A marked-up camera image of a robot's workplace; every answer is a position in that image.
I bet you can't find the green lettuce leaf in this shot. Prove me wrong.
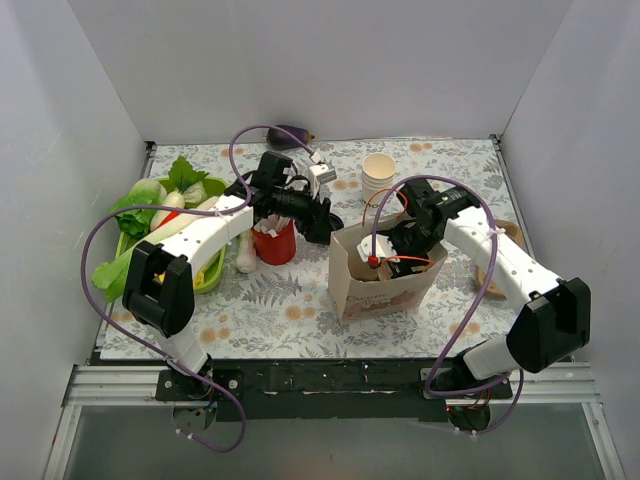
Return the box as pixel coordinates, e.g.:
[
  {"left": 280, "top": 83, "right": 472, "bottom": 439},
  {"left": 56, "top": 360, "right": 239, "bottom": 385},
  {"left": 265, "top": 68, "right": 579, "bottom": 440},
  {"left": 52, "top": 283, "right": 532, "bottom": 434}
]
[{"left": 109, "top": 178, "right": 167, "bottom": 239}]

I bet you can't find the brown cardboard cup carrier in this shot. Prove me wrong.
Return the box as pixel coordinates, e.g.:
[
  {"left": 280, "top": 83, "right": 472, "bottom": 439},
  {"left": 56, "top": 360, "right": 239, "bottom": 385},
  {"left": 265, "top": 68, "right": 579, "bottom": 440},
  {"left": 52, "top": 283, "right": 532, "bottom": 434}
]
[{"left": 475, "top": 219, "right": 527, "bottom": 300}]

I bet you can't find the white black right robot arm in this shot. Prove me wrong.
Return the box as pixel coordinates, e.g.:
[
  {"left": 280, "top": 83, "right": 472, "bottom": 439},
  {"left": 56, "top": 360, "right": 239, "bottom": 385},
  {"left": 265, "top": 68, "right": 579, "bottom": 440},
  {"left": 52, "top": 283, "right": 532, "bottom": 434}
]
[{"left": 391, "top": 176, "right": 591, "bottom": 398}]

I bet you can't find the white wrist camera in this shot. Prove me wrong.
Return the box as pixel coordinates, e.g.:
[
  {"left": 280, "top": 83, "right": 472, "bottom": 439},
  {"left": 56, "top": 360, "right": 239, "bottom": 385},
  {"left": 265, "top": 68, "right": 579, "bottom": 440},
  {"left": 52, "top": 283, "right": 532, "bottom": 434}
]
[
  {"left": 356, "top": 234, "right": 397, "bottom": 266},
  {"left": 308, "top": 152, "right": 337, "bottom": 198}
]

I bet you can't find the large green napa cabbage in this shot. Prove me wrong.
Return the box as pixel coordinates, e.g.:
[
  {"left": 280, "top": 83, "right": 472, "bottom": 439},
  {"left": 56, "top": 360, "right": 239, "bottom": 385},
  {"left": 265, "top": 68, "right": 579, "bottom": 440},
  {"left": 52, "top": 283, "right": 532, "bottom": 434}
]
[{"left": 91, "top": 247, "right": 134, "bottom": 303}]

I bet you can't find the green plastic tray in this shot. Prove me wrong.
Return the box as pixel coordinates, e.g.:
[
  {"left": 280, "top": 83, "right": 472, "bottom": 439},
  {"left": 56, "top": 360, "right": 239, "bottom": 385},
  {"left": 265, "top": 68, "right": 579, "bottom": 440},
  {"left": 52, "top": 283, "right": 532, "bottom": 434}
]
[{"left": 116, "top": 176, "right": 228, "bottom": 295}]

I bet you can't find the floral patterned table mat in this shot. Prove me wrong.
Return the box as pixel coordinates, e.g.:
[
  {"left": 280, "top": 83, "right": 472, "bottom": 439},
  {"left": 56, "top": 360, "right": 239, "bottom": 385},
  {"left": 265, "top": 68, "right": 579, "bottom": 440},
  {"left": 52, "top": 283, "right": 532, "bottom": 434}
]
[{"left": 99, "top": 137, "right": 564, "bottom": 361}]

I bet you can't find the white radish with red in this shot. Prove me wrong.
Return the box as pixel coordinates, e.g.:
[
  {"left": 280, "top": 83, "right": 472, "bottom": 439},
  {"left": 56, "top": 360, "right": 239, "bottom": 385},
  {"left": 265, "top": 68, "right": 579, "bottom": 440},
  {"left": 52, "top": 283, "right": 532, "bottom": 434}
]
[{"left": 149, "top": 190, "right": 187, "bottom": 232}]

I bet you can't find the brown paper takeout bag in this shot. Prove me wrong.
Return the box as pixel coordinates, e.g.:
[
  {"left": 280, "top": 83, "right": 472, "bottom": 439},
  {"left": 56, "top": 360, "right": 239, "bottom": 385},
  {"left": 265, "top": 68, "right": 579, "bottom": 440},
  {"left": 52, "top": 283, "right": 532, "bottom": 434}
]
[{"left": 328, "top": 223, "right": 447, "bottom": 325}]

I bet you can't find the aluminium frame rail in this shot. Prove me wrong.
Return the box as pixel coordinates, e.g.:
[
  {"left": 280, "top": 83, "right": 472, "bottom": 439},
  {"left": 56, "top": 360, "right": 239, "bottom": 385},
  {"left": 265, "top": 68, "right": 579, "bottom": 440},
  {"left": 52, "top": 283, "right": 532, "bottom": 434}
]
[{"left": 63, "top": 362, "right": 601, "bottom": 406}]

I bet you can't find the red straw holder cup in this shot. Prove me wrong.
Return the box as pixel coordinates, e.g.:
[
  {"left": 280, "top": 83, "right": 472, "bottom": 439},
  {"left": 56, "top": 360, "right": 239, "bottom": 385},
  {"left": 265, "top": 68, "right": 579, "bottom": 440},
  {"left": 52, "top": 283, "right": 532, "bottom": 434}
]
[{"left": 252, "top": 221, "right": 296, "bottom": 266}]

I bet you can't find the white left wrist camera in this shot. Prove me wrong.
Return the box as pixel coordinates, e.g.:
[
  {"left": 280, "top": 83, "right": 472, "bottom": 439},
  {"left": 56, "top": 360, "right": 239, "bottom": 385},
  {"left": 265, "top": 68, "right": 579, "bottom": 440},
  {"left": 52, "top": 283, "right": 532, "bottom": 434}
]
[{"left": 308, "top": 152, "right": 337, "bottom": 198}]

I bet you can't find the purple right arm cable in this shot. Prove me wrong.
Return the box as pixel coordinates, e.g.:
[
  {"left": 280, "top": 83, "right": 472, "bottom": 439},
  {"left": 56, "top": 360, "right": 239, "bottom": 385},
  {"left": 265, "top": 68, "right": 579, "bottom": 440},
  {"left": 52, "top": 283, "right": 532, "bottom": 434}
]
[{"left": 369, "top": 175, "right": 525, "bottom": 435}]

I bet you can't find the purple eggplant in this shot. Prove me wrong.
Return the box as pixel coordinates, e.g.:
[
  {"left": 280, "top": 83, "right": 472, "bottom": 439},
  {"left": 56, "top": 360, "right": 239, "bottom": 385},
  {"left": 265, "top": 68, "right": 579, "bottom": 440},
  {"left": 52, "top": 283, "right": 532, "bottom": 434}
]
[{"left": 266, "top": 125, "right": 315, "bottom": 151}]

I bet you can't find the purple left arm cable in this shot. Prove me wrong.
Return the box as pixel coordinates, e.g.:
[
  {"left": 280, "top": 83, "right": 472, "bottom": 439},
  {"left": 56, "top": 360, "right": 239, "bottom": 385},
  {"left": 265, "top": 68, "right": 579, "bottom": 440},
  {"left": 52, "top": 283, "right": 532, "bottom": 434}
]
[{"left": 80, "top": 124, "right": 321, "bottom": 454}]

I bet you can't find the white paper coffee cup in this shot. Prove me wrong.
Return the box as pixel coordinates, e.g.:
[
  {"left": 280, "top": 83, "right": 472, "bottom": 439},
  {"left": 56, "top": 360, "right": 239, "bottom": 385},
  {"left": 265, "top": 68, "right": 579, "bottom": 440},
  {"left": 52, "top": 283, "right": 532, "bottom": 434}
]
[{"left": 378, "top": 259, "right": 399, "bottom": 281}]

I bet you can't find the green leafy herb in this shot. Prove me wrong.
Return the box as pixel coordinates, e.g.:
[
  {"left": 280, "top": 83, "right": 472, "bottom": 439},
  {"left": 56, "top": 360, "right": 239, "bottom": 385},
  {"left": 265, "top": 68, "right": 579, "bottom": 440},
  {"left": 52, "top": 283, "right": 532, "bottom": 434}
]
[{"left": 168, "top": 156, "right": 208, "bottom": 193}]

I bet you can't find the napa cabbage upper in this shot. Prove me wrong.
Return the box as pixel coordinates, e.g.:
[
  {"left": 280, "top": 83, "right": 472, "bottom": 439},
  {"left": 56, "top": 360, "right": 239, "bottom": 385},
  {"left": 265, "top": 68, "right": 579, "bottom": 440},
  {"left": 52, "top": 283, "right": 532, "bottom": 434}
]
[{"left": 195, "top": 196, "right": 219, "bottom": 211}]

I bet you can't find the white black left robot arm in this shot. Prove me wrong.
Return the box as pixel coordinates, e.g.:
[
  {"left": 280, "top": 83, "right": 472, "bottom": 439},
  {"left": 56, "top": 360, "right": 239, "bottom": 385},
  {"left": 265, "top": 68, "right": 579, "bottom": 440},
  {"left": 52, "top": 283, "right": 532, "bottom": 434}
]
[{"left": 122, "top": 152, "right": 343, "bottom": 400}]

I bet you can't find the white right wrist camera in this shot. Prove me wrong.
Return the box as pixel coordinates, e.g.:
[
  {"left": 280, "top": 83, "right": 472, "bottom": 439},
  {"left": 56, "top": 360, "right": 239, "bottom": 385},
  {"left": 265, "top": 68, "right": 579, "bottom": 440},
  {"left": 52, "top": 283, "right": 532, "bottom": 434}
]
[{"left": 356, "top": 234, "right": 397, "bottom": 266}]

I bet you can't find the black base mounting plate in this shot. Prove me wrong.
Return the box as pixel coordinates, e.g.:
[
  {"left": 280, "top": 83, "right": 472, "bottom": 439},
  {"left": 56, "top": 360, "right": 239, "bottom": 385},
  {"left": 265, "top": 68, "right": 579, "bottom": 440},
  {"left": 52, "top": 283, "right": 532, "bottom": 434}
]
[{"left": 154, "top": 357, "right": 516, "bottom": 424}]

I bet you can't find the stack of white paper cups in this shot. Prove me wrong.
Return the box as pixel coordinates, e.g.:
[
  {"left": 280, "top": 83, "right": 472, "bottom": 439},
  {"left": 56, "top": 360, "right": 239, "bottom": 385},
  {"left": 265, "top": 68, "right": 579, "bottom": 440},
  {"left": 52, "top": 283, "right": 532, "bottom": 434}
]
[{"left": 361, "top": 153, "right": 396, "bottom": 209}]

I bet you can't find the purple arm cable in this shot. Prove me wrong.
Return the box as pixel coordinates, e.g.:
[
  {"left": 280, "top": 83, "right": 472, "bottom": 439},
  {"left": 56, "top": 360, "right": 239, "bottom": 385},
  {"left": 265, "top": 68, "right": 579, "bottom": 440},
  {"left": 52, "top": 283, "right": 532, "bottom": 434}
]
[
  {"left": 80, "top": 124, "right": 321, "bottom": 454},
  {"left": 369, "top": 175, "right": 525, "bottom": 435}
]

